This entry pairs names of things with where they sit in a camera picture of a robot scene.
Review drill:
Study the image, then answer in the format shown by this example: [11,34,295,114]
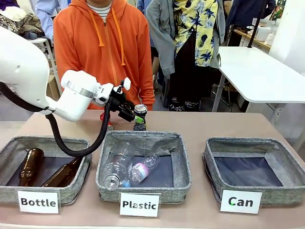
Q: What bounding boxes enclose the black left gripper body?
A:
[109,90,134,113]

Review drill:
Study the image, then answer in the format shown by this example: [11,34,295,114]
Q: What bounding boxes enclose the crushed dark can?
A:
[132,104,148,131]

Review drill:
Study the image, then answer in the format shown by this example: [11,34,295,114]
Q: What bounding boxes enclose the plastic bottle with pink label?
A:
[123,154,160,185]

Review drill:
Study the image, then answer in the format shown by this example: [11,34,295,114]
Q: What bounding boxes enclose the clear plastic bottle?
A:
[103,142,134,190]

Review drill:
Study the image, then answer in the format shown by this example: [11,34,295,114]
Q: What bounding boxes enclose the brown glass bottle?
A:
[18,147,45,187]
[41,156,84,188]

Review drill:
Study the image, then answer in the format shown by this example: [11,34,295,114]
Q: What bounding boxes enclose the grey fabric basket labelled Plastic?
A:
[95,130,192,205]

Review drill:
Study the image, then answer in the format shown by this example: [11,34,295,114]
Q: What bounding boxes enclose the crushed red can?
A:
[99,112,114,131]

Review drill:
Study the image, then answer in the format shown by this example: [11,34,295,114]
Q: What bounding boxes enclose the grey fabric basket labelled Bottle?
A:
[0,135,92,206]

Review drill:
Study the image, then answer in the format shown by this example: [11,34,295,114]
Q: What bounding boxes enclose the white Can label card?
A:
[219,189,263,215]

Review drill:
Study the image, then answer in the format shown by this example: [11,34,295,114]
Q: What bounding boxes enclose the grey fabric basket labelled Can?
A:
[202,137,305,207]

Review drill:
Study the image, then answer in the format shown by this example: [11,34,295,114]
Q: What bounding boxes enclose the person in orange hoodie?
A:
[52,0,156,111]

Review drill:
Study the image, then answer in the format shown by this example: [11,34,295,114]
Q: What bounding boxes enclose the white Plastic label card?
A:
[119,192,161,218]

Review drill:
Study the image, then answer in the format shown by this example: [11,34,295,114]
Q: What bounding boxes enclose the white background table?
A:
[28,37,63,96]

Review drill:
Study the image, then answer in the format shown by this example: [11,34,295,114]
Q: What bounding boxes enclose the person in yellow floral shirt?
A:
[145,0,226,112]

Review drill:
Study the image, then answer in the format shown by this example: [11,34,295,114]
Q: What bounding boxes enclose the person in light blue shirt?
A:
[35,0,70,42]

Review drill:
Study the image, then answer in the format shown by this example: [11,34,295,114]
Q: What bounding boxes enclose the white side table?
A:
[211,46,305,113]

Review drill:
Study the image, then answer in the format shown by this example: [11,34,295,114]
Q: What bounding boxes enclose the pile of patterned clothes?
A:
[0,7,45,41]

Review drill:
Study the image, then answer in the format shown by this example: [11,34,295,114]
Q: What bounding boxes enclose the white Bottle label card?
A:
[17,190,60,214]

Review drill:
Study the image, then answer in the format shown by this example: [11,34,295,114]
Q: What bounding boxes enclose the wooden background desk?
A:
[234,28,272,51]

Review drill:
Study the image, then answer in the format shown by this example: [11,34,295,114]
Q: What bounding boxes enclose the black vertical pole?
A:
[247,0,263,48]

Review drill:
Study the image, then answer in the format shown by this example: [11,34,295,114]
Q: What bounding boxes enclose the person in dark jacket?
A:
[225,0,277,46]

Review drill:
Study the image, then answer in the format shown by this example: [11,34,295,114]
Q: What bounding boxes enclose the white container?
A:
[257,26,272,42]

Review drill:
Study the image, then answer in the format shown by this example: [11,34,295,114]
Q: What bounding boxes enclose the white panel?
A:
[269,0,305,72]

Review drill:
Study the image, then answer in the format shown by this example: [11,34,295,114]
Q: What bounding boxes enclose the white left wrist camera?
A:
[113,77,132,94]

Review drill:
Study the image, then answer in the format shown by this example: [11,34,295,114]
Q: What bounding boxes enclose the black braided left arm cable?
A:
[0,82,113,158]

